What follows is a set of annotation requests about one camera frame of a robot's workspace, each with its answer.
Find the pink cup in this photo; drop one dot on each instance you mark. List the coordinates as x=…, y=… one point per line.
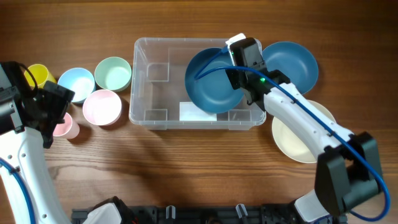
x=67, y=130

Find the white label in container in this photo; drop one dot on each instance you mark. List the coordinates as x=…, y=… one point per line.
x=190, y=112

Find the clear plastic storage container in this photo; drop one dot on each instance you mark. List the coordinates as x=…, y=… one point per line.
x=158, y=87

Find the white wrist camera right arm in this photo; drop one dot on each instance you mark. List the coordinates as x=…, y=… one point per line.
x=235, y=38

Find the light pink bowl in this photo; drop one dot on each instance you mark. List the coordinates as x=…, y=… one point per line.
x=102, y=108

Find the dark blue plate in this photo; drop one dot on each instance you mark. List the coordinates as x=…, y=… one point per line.
x=295, y=61
x=212, y=93

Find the light blue bowl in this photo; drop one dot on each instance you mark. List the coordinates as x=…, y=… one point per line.
x=79, y=80

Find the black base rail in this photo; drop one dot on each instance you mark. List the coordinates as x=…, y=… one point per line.
x=264, y=214

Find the left arm base joint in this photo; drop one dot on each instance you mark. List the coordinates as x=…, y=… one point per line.
x=111, y=211

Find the yellow cup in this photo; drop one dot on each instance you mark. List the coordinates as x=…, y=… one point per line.
x=41, y=74

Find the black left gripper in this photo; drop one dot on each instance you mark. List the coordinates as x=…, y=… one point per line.
x=61, y=98

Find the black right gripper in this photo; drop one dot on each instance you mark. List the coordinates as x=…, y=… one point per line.
x=232, y=74

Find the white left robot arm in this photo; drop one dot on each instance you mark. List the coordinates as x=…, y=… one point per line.
x=29, y=116

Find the light green bowl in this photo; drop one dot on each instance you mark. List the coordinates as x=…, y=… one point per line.
x=113, y=73

